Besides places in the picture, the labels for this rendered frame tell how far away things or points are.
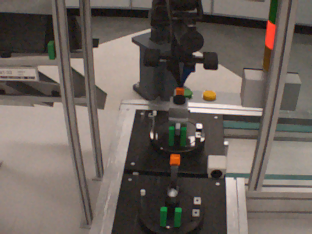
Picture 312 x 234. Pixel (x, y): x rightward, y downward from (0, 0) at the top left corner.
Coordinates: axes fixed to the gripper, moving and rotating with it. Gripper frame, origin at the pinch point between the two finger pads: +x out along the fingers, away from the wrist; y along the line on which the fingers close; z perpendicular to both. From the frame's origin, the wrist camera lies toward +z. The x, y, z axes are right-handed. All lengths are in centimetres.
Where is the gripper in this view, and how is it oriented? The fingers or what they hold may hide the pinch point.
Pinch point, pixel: (180, 76)
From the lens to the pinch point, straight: 110.2
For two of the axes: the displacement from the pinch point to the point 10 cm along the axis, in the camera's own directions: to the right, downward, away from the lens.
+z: 0.9, -5.9, 8.0
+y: -10.0, -0.5, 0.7
